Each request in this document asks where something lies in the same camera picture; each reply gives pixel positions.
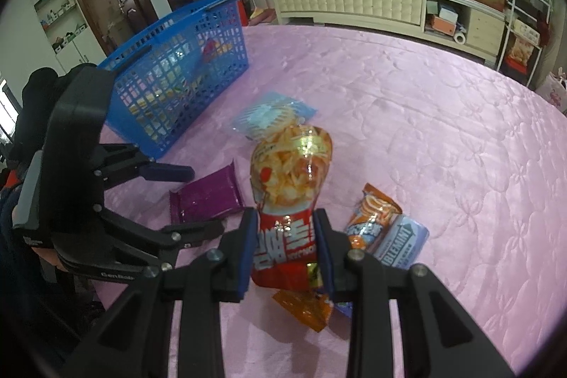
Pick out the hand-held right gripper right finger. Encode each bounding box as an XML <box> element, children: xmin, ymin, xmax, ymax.
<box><xmin>312</xmin><ymin>207</ymin><xmax>517</xmax><ymax>378</ymax></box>

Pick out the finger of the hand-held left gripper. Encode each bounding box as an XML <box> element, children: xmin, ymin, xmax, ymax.
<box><xmin>103</xmin><ymin>206</ymin><xmax>227</xmax><ymax>269</ymax></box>
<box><xmin>95</xmin><ymin>143</ymin><xmax>196</xmax><ymax>188</ymax></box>

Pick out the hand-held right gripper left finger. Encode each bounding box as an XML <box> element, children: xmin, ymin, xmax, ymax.
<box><xmin>75</xmin><ymin>207</ymin><xmax>260</xmax><ymax>378</ymax></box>

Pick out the purple snack packet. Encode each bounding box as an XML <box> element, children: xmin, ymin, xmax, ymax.
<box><xmin>169</xmin><ymin>159</ymin><xmax>245</xmax><ymax>225</ymax></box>

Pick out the small orange snack packet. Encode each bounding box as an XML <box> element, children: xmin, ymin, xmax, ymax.
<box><xmin>271</xmin><ymin>288</ymin><xmax>334</xmax><ymax>333</ymax></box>

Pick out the orange and blue snack packet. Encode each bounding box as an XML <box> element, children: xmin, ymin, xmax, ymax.
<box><xmin>344</xmin><ymin>183</ymin><xmax>403</xmax><ymax>251</ymax></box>

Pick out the red chips bag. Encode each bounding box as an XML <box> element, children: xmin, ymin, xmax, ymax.
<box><xmin>249</xmin><ymin>125</ymin><xmax>334</xmax><ymax>291</ymax></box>

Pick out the pale blue gum packet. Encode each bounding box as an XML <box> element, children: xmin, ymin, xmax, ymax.
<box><xmin>372</xmin><ymin>215</ymin><xmax>430</xmax><ymax>271</ymax></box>

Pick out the light blue snack packet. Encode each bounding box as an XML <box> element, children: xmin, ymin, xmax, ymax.
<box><xmin>233</xmin><ymin>91</ymin><xmax>318</xmax><ymax>141</ymax></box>

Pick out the small red snack packet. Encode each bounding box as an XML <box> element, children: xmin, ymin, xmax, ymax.
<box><xmin>201</xmin><ymin>38</ymin><xmax>219</xmax><ymax>64</ymax></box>

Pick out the blue plastic basket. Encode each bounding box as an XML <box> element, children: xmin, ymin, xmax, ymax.
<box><xmin>97</xmin><ymin>0</ymin><xmax>251</xmax><ymax>160</ymax></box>

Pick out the black cloth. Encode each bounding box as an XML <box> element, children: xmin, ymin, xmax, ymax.
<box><xmin>15</xmin><ymin>63</ymin><xmax>96</xmax><ymax>166</ymax></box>

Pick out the pink quilted tablecloth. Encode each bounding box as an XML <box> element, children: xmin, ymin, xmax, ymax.
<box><xmin>86</xmin><ymin>24</ymin><xmax>567</xmax><ymax>378</ymax></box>

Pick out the cream tv cabinet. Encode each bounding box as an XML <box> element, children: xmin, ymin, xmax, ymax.
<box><xmin>271</xmin><ymin>0</ymin><xmax>506</xmax><ymax>65</ymax></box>

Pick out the orange box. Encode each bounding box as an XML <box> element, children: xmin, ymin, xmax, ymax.
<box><xmin>433</xmin><ymin>16</ymin><xmax>458</xmax><ymax>34</ymax></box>

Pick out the pink shopping bag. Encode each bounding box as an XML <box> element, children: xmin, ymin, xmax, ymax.
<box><xmin>537</xmin><ymin>68</ymin><xmax>567</xmax><ymax>114</ymax></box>

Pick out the white metal rack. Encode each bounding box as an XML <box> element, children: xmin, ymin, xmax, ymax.
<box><xmin>497</xmin><ymin>0</ymin><xmax>554</xmax><ymax>74</ymax></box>

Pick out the white wall shelf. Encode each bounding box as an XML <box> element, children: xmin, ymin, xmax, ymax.
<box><xmin>28</xmin><ymin>0</ymin><xmax>90</xmax><ymax>56</ymax></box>

